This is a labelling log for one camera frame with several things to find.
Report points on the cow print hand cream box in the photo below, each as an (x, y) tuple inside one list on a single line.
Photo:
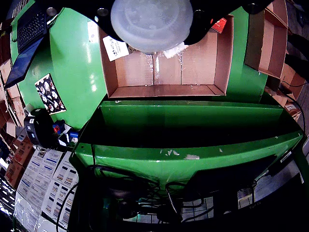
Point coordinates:
[(116, 48)]

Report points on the black laptop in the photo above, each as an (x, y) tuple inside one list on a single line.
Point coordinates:
[(31, 29)]

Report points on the black monitor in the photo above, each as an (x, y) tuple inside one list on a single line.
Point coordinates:
[(217, 183)]

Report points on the red printed carton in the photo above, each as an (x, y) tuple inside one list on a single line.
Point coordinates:
[(20, 159)]

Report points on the green metal shelf unit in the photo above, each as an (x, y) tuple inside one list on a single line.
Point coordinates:
[(169, 116)]

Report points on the white bottle with teal label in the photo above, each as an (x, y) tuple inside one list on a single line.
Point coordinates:
[(152, 21)]

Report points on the shallow cardboard tray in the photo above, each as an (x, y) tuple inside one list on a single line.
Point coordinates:
[(169, 90)]

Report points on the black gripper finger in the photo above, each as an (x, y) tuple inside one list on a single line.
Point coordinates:
[(212, 9), (96, 10)]

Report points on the black card with white pattern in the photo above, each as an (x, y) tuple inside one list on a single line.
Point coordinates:
[(50, 94)]

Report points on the black round device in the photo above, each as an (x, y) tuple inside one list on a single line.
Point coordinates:
[(39, 128)]

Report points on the printed paper sheet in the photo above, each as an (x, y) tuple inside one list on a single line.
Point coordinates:
[(36, 178), (62, 193)]

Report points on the dark red carton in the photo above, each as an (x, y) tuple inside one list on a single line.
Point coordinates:
[(219, 25)]

